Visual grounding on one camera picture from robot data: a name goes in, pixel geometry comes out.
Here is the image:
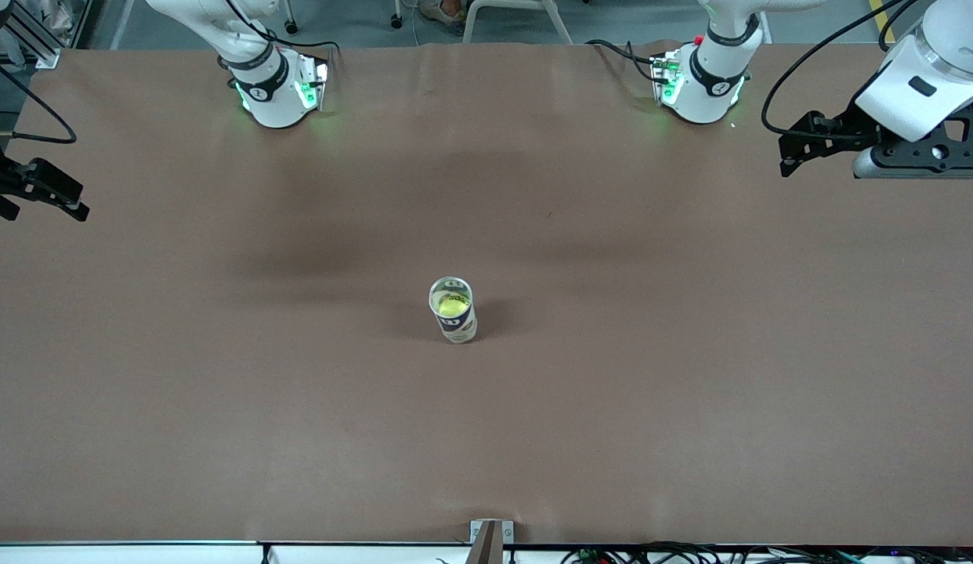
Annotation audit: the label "person's foot in sandal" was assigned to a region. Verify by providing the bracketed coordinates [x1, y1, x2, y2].
[420, 0, 464, 38]

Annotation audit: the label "brown table cover sheet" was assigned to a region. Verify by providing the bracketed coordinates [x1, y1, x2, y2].
[0, 41, 973, 547]

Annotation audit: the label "white stool legs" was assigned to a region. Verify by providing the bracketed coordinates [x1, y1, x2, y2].
[461, 0, 573, 45]

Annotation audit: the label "clear tennis ball can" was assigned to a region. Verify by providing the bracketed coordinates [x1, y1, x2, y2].
[428, 277, 479, 345]

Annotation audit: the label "tangled black cable bundle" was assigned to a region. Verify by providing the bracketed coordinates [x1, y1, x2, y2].
[561, 542, 973, 564]

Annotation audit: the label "aluminium frame profile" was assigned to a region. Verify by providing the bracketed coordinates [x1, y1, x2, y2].
[1, 16, 61, 69]

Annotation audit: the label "metal table edge bracket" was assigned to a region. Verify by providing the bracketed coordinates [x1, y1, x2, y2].
[469, 519, 515, 564]

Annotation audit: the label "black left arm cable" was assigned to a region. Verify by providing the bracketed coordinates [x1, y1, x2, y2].
[760, 0, 923, 146]

